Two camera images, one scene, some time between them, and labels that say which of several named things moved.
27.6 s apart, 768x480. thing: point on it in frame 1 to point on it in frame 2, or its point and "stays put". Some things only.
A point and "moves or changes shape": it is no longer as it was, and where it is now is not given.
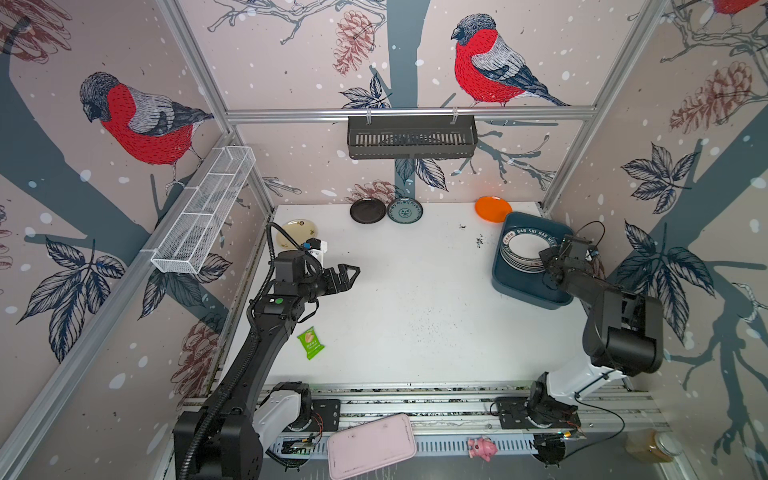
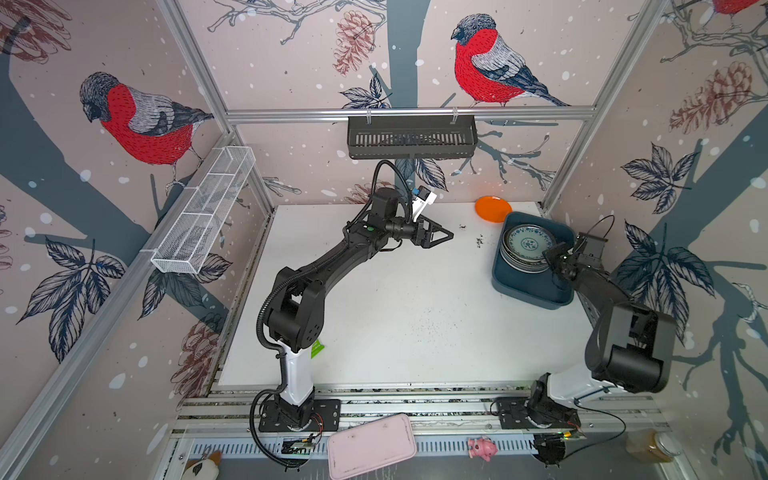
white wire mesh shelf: [182, 249] stays put
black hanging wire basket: [412, 136] stays put
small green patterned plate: [405, 210] moves or changes shape
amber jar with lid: [650, 446] stays put
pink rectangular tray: [371, 445] stays put
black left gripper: [329, 273] to [425, 238]
